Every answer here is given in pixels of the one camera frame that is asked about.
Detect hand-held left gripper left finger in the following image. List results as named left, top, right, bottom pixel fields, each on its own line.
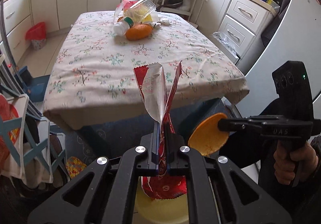
left=27, top=122, right=160, bottom=224

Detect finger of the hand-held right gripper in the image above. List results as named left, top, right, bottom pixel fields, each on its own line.
left=218, top=117, right=264, bottom=137

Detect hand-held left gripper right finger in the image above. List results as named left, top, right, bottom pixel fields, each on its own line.
left=166, top=125, right=293, bottom=224

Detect small orange peel piece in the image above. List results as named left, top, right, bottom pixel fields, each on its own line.
left=188, top=113, right=229, bottom=157

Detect red snack wrapper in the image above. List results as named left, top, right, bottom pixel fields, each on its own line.
left=133, top=61, right=187, bottom=201

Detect pale yellow waste bin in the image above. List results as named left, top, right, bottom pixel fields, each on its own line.
left=134, top=176, right=191, bottom=224

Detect orange pumpkin piece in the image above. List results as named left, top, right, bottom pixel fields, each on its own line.
left=125, top=24, right=153, bottom=41

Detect red trash bin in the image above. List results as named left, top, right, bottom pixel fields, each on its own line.
left=25, top=22, right=47, bottom=50

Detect person's right hand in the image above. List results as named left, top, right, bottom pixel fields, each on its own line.
left=273, top=142, right=320, bottom=185

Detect person's dark clothing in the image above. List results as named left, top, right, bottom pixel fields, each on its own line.
left=222, top=101, right=321, bottom=214

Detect dark blue patterned cloth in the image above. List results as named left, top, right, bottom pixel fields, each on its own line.
left=75, top=99, right=241, bottom=159

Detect white refrigerator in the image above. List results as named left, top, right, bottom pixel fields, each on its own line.
left=241, top=0, right=321, bottom=139

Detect black hanging cloth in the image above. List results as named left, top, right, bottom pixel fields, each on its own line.
left=261, top=0, right=293, bottom=49

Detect clear plastic bag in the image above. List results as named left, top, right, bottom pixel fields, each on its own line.
left=213, top=31, right=242, bottom=57

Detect colourful patterned cloth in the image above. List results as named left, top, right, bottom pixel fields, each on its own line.
left=66, top=156, right=88, bottom=179

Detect white drawer unit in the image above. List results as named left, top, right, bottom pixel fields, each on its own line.
left=221, top=0, right=274, bottom=64

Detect white bottle with green cap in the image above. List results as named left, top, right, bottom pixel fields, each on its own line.
left=113, top=17, right=134, bottom=36

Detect blue and white folding rack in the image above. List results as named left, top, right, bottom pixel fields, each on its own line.
left=0, top=94, right=66, bottom=184

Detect clear plastic container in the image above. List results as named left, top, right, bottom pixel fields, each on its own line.
left=129, top=0, right=157, bottom=22
left=122, top=0, right=158, bottom=24

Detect crumpled white paper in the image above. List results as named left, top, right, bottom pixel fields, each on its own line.
left=151, top=9, right=163, bottom=25

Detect frying pan with glass lid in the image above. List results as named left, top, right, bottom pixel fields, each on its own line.
left=157, top=0, right=185, bottom=12

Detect red cushion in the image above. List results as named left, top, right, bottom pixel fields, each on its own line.
left=0, top=95, right=20, bottom=164

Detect grey metal poles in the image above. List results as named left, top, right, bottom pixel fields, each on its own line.
left=0, top=1, right=42, bottom=120

